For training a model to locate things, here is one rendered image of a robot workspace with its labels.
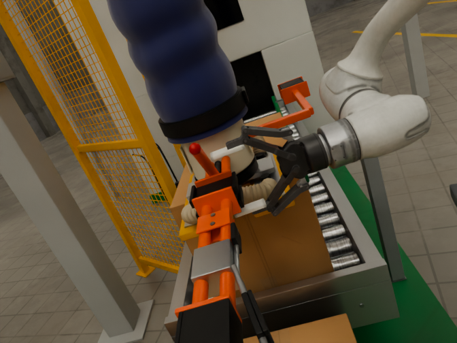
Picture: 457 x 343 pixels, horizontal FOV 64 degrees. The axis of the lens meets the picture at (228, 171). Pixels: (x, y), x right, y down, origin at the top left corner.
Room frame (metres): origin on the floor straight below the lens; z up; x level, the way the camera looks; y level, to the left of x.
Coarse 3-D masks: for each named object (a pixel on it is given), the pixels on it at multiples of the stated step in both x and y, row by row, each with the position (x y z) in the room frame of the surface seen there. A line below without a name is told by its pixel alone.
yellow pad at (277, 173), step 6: (258, 156) 0.98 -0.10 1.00; (264, 156) 0.98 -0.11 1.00; (276, 156) 1.00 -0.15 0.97; (276, 162) 0.97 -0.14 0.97; (276, 168) 0.92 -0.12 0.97; (264, 174) 0.86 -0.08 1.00; (270, 174) 0.90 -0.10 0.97; (276, 174) 0.89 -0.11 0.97; (252, 180) 0.92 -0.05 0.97; (258, 180) 0.89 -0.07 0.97; (276, 180) 0.85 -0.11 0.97; (288, 186) 0.81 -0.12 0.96; (294, 204) 0.75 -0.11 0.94; (258, 216) 0.76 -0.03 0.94
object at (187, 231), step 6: (192, 174) 1.12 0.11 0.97; (192, 180) 1.06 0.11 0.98; (186, 198) 0.97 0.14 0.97; (186, 204) 0.93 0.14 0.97; (180, 228) 0.83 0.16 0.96; (186, 228) 0.81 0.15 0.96; (192, 228) 0.80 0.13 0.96; (180, 234) 0.80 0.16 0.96; (186, 234) 0.79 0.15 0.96; (192, 234) 0.79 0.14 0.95; (198, 234) 0.79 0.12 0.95
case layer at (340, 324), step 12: (312, 324) 0.79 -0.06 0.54; (324, 324) 0.77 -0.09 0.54; (336, 324) 0.76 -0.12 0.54; (348, 324) 0.74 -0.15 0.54; (276, 336) 0.80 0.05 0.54; (288, 336) 0.78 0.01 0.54; (300, 336) 0.77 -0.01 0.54; (312, 336) 0.75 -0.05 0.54; (324, 336) 0.74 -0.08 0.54; (336, 336) 0.72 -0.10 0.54; (348, 336) 0.71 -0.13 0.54
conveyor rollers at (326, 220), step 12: (252, 120) 2.98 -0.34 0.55; (312, 180) 1.60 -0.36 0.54; (312, 192) 1.50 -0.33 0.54; (324, 192) 1.49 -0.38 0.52; (324, 204) 1.34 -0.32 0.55; (324, 216) 1.26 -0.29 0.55; (336, 216) 1.24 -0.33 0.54; (324, 228) 1.24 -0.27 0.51; (336, 228) 1.16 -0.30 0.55; (324, 240) 1.15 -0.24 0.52; (348, 240) 1.07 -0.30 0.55; (336, 252) 1.06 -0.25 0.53; (336, 264) 0.98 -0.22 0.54; (348, 264) 0.97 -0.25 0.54
